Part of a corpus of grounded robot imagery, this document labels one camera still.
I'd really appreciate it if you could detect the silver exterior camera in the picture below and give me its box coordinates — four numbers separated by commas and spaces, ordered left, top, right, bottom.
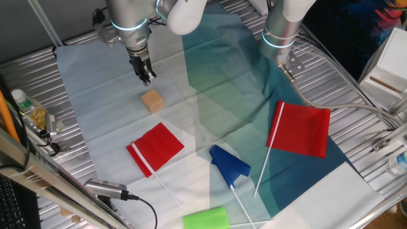
83, 177, 140, 202

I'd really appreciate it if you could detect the orange pole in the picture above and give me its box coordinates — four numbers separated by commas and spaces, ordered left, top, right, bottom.
0, 88, 20, 144

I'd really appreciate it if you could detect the blue flag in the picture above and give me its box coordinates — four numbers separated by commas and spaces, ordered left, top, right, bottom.
209, 144, 257, 229

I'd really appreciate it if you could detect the small red flag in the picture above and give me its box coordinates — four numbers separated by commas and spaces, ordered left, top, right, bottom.
125, 122, 186, 206

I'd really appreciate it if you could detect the clear water bottle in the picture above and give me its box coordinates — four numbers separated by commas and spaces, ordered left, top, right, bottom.
385, 150, 407, 176

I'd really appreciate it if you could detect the small wooden block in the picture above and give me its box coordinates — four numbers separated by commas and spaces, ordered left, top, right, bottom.
141, 88, 165, 115

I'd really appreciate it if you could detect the yellow liquid bottle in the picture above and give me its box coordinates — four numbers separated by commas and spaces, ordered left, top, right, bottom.
11, 88, 49, 130

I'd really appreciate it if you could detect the dark colourful backdrop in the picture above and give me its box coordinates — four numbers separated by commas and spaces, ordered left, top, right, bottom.
301, 0, 407, 82

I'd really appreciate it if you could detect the black camera cable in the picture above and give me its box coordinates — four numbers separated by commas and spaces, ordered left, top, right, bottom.
127, 193, 159, 229

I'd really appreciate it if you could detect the wrist camera with grey bracket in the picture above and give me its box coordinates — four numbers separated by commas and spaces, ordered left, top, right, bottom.
92, 8, 113, 46

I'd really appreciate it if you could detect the white box with slot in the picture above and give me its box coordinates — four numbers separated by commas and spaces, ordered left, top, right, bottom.
358, 27, 407, 111

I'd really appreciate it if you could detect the aluminium frame bar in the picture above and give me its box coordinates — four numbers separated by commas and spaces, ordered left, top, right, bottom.
0, 127, 130, 229

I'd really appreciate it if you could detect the large red flag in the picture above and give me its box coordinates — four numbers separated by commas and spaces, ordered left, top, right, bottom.
252, 100, 332, 198

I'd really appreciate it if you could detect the black base cable bundle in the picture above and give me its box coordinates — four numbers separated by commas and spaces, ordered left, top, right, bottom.
297, 24, 397, 130

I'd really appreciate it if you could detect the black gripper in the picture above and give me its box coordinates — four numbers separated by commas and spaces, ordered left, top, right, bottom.
128, 47, 158, 87

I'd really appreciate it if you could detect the teal and white tablecloth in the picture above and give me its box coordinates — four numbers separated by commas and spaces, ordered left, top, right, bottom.
56, 3, 386, 229

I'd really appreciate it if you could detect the green flag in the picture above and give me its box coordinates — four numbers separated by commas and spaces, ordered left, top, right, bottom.
182, 206, 272, 229

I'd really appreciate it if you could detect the thin aluminium profile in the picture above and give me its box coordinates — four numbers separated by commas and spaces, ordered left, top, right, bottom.
27, 0, 64, 48

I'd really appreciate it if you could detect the black keyboard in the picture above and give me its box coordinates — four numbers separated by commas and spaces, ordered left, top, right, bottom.
0, 174, 42, 229

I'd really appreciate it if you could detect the grey base hose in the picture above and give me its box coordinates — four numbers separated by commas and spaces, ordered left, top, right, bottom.
279, 63, 405, 125

